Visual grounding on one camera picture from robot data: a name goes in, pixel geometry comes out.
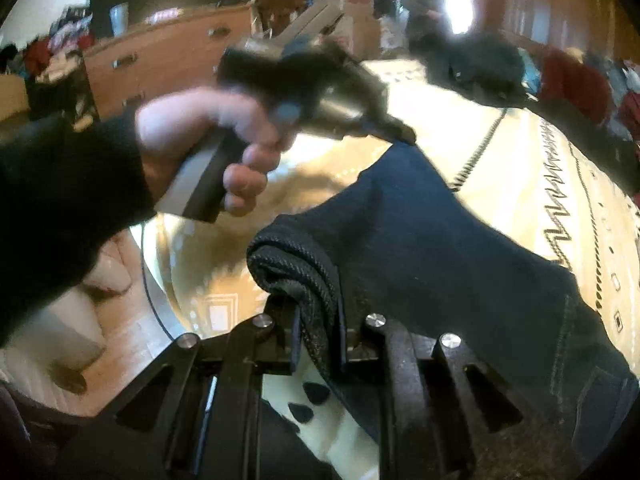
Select black jacket on bed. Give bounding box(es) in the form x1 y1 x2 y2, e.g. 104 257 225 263
424 32 527 107

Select stacked cardboard boxes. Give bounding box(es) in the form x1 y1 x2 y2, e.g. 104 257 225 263
274 0 402 59

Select pile of clothes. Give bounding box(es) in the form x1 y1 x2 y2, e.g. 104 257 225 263
529 47 639 196

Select dark wooden chair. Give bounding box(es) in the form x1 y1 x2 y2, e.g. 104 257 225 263
254 0 308 36

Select dark blue denim pants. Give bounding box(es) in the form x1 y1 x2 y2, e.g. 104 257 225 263
246 144 639 472

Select person's left hand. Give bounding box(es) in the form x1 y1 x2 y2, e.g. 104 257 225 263
134 87 298 217

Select person in dark coat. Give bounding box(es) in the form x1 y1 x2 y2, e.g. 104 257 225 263
400 0 451 55

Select yellow patterned bed cover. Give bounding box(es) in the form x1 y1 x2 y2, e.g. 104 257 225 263
129 58 640 480

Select wooden dresser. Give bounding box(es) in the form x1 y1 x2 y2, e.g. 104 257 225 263
84 3 252 120

